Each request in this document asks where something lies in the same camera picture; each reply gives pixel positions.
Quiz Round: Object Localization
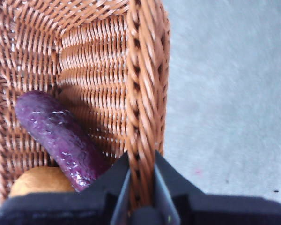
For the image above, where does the brown wicker basket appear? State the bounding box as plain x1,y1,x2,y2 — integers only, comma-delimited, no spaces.
0,0,171,211

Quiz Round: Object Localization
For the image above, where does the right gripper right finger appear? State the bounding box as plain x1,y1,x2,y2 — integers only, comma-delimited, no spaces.
154,150,281,225

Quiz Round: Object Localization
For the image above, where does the brown potato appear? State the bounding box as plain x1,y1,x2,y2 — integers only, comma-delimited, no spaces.
9,166,75,197

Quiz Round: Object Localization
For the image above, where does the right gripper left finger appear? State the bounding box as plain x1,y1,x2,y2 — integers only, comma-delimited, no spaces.
0,151,132,225

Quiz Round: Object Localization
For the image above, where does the purple eggplant green stem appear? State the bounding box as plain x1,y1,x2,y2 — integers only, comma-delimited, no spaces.
15,90,111,193

